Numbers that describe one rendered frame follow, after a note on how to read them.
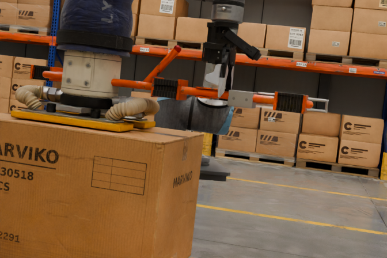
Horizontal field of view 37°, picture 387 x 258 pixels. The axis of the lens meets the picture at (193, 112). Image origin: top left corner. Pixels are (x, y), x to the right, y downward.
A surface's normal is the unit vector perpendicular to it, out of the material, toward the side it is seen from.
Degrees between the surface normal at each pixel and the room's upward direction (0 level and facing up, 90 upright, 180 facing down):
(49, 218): 90
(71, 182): 90
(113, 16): 80
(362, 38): 88
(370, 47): 90
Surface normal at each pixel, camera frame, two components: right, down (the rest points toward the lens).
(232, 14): 0.30, 0.08
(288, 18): -0.20, 0.03
